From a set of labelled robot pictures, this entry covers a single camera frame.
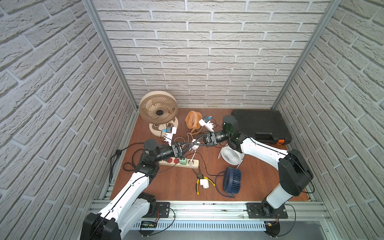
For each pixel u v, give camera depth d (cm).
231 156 83
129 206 44
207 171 86
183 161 83
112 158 86
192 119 100
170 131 66
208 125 70
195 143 67
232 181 71
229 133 65
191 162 86
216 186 82
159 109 85
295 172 45
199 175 85
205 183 81
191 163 86
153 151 57
